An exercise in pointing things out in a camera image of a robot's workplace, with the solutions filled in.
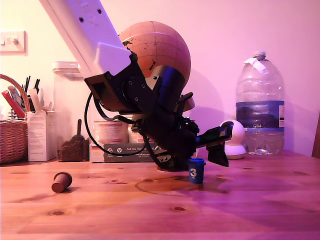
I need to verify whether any small white round camera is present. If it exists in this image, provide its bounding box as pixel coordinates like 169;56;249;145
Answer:
218;119;247;160

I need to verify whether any black looping cable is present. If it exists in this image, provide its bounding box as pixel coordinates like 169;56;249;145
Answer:
93;98;137;125
84;92;161;157

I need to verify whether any brown bristly brush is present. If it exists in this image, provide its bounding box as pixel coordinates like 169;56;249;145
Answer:
56;119;91;162

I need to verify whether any clear jar with white lid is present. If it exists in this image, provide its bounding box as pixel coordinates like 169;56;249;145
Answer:
51;61;91;151

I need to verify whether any flat dark printed box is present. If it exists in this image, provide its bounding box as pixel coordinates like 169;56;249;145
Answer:
89;142;161;164

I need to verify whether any white wall light switch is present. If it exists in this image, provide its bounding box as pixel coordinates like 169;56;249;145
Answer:
0;30;27;54

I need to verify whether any white carton box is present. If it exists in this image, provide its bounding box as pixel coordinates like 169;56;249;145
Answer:
26;111;57;162

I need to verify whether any white paper sachet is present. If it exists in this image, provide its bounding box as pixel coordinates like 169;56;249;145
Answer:
27;87;55;112

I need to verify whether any brown coffee capsule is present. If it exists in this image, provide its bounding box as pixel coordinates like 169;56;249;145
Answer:
51;171;73;194

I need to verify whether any blue coffee capsule with numeral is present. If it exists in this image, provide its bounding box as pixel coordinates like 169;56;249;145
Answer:
186;157;207;185

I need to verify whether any wicker basket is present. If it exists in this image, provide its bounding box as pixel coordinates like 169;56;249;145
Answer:
0;74;31;165

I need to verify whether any large clear water bottle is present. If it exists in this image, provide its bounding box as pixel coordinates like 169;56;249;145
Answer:
235;51;286;156

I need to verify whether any red packet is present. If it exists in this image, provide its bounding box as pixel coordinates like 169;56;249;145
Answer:
1;90;26;119

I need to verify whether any brown cork globe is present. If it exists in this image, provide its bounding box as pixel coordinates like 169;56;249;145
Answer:
118;21;192;91

